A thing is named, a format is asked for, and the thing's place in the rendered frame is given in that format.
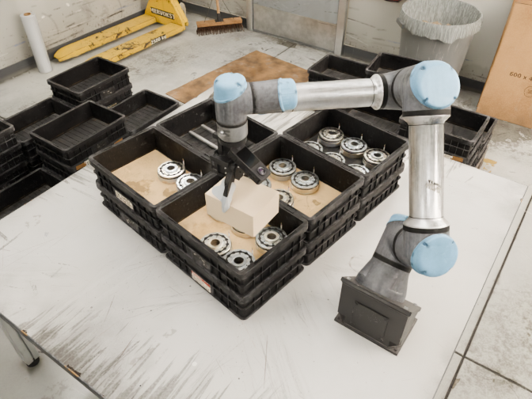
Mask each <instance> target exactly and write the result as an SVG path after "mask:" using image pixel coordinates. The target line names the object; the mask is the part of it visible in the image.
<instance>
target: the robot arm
mask: <svg viewBox="0 0 532 399"><path fill-rule="evenodd" d="M459 91H460V81H459V78H458V75H457V73H456V71H455V70H454V69H453V68H452V67H451V66H450V65H449V64H448V63H445V62H443V61H439V60H432V61H423V62H421V63H418V64H416V65H413V66H407V67H405V68H402V69H400V70H395V71H392V72H389V73H384V74H374V75H373V76H372V77H371V78H362V79H349V80H336V81H323V82H299V83H295V81H294V80H293V79H291V78H279V79H273V80H266V81H258V82H246V80H245V77H244V76H243V75H241V74H238V73H236V74H233V73H225V74H221V75H219V76H218V77H217V78H216V79H215V81H214V101H215V115H216V124H217V131H215V132H213V133H212V137H213V138H214V139H217V142H218V149H216V150H215V151H214V153H213V154H212V155H210V160H211V171H212V172H213V173H216V174H218V175H219V176H221V177H224V176H226V177H225V178H224V179H222V183H221V184H220V185H219V186H214V187H213V188H212V190H211V192H212V194H213V195H214V196H215V197H217V198H218V199H219V200H220V201H221V202H222V212H223V213H225V212H226V211H227V210H228V209H229V208H230V202H231V200H232V195H233V194H234V191H235V188H236V184H235V183H234V181H235V179H236V180H240V179H241V178H242V177H243V176H244V175H245V174H246V175H248V176H249V178H251V179H252V181H254V182H255V183H256V184H261V183H263V182H264V181H265V180H266V179H267V178H268V177H269V176H270V174H271V171H270V170H269V169H268V168H267V167H266V166H265V165H264V164H263V163H262V162H261V161H260V160H259V159H258V158H257V157H256V156H255V155H254V154H253V153H252V152H251V151H250V150H249V148H248V147H247V146H246V145H245V143H246V142H247V134H248V120H247V115H251V114H258V115H265V114H269V113H280V112H299V111H311V110H323V109H335V108H358V107H370V106H371V107H372V108H373V109H374V110H379V109H392V110H402V119H403V120H404V121H405V122H407V123H408V202H409V216H407V215H403V214H393V215H392V216H391V217H390V219H389V221H388V222H387V223H386V228H385V229H384V232H383V234H382V236H381V238H380V240H379V243H378V245H377V247H376V249H375V251H374V254H373V256H372V257H371V259H370V260H369V261H368V262H367V263H366V264H365V265H364V266H363V268H362V269H361V270H360V271H359V272H358V274H357V276H356V278H355V280H356V281H357V282H358V283H360V284H361V285H363V286H364V287H366V288H368V289H370V290H372V291H373V292H375V293H377V294H379V295H382V296H384V297H386V298H389V299H391V300H394V301H396V302H401V303H403V302H404V300H405V298H406V295H407V288H408V281H409V274H410V272H411V271H412V269H413V270H414V271H415V272H417V273H419V274H421V275H424V276H427V277H438V276H442V275H444V274H446V273H447V272H449V270H450V269H451V268H453V266H454V265H455V263H456V261H457V259H458V247H457V244H456V242H455V241H454V239H453V238H452V237H450V223H449V222H448V221H447V220H446V219H445V218H444V216H443V184H444V123H445V121H446V120H447V119H448V118H449V117H450V106H451V105H452V104H453V103H454V101H455V99H456V98H457V97H458V94H459ZM217 152H218V153H217ZM212 162H214V166H215V168H214V169H213V165H212Z"/></svg>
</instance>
